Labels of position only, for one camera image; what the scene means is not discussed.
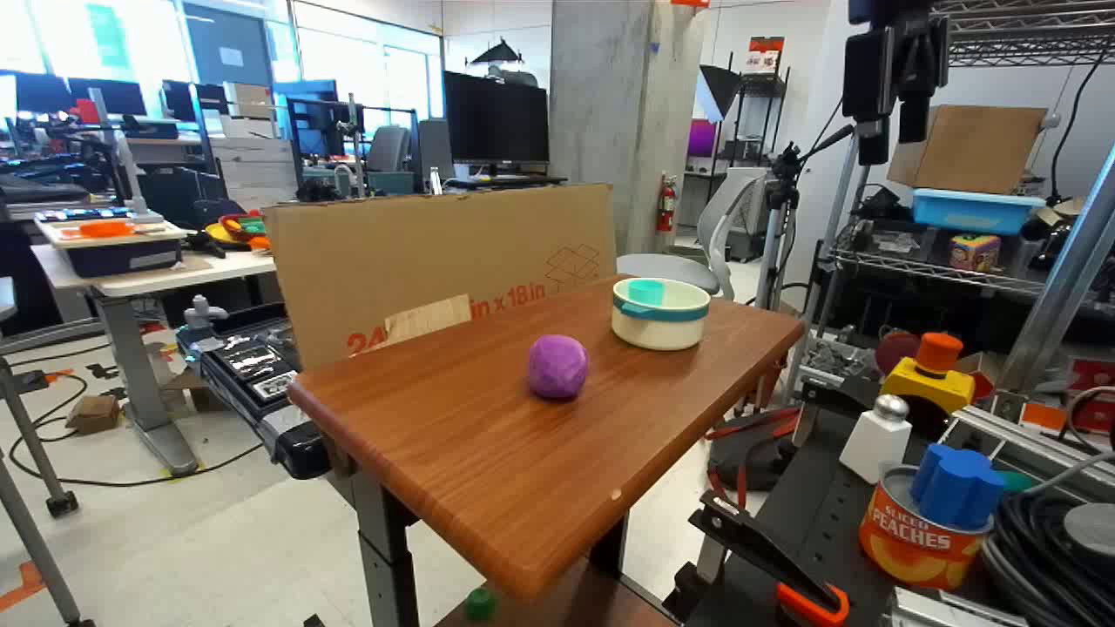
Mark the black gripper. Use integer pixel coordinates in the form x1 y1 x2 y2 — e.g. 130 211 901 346
842 0 949 164

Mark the blue cup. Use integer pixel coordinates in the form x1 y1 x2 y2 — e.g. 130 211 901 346
612 278 710 313

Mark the white bowl with teal stripe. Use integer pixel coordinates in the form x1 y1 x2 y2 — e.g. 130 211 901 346
609 296 710 350

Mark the cardboard box on shelf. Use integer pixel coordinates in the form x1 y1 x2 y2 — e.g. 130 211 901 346
890 105 1045 194

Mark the blue plastic tray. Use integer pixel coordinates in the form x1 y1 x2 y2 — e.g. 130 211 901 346
914 189 1042 237

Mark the colourful cube on shelf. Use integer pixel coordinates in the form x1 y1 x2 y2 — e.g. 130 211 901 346
949 233 1000 273

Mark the grey office chair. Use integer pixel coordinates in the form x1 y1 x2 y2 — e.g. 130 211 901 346
618 167 769 301

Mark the red fire extinguisher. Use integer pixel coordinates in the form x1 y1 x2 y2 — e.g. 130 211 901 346
654 173 681 237

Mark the yellow block with orange cap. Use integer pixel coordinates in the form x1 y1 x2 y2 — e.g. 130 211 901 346
883 332 977 415

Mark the white salt shaker bottle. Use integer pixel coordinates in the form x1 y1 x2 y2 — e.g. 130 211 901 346
841 393 914 485

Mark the black computer monitor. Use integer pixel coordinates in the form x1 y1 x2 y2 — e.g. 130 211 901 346
442 73 552 167

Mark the blue plastic gear block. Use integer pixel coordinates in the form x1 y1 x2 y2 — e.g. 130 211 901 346
914 447 1007 530

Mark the purple ball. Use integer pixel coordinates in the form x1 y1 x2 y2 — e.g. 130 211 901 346
528 335 590 399

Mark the peaches can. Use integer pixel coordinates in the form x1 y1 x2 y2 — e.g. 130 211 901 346
858 468 990 591

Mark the cardboard sheet backdrop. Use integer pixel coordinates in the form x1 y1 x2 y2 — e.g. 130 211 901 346
270 184 618 364

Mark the green ball under table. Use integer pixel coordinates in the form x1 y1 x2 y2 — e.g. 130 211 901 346
465 590 497 619

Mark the white side desk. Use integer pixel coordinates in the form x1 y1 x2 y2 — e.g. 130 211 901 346
28 241 280 477

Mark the black bin with orange lid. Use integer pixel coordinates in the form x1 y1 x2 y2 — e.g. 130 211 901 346
34 209 186 278

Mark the black camera on tripod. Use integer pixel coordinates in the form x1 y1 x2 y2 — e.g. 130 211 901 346
756 126 854 311

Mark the black coiled cable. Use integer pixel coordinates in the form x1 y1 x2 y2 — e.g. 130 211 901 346
979 490 1115 627

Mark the orange clamp handle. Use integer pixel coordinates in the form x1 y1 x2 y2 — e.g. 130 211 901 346
774 582 849 627

